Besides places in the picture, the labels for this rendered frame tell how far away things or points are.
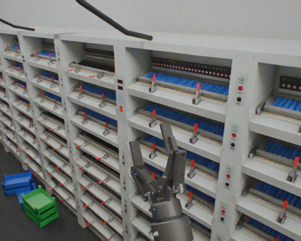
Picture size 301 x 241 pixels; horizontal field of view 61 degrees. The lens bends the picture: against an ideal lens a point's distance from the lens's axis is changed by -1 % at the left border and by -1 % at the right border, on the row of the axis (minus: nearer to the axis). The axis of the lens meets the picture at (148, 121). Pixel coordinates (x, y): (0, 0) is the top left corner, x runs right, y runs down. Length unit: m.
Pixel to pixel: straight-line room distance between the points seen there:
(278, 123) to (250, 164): 0.21
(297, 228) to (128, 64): 1.06
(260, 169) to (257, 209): 0.19
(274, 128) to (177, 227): 0.55
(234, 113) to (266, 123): 0.12
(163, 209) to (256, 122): 0.55
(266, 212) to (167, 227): 0.66
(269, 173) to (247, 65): 0.41
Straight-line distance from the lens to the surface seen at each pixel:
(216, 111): 1.10
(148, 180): 0.68
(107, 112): 1.64
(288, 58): 0.95
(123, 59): 1.42
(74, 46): 2.04
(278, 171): 1.10
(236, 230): 1.36
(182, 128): 1.31
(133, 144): 0.72
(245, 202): 1.23
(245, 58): 1.00
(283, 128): 1.01
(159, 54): 1.50
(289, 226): 1.19
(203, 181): 1.30
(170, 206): 0.62
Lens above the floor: 1.87
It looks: 22 degrees down
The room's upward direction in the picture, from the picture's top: straight up
